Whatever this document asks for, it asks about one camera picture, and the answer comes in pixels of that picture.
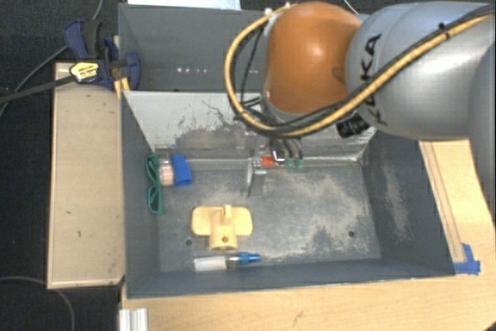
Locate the pale wood flat board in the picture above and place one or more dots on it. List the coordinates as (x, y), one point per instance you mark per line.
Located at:
(87, 182)

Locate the yellow toy tool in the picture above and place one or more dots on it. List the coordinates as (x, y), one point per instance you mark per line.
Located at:
(221, 225)

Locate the black cylinder on white bracket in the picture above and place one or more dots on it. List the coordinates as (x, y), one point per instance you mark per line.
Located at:
(352, 128)

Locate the clear bottle with blue cap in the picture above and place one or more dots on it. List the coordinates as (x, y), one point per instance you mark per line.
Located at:
(178, 171)

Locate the green sunglasses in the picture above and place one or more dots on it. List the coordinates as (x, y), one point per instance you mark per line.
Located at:
(154, 201)

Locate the clear tube with blue tip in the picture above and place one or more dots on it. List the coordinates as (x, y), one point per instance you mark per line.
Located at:
(217, 263)

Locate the grey metal bin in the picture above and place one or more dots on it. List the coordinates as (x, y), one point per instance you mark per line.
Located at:
(294, 213)

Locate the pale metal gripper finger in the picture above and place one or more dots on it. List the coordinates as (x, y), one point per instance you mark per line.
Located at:
(259, 182)
(250, 178)

